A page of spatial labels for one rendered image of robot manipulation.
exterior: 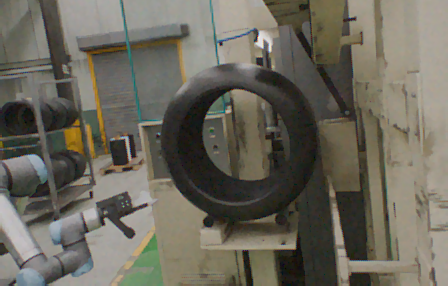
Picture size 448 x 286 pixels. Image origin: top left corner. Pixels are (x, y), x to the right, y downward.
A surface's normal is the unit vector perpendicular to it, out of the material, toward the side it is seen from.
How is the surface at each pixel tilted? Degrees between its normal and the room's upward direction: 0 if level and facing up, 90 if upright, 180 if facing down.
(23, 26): 90
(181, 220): 90
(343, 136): 90
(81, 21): 90
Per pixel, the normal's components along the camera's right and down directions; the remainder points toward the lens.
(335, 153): -0.23, 0.15
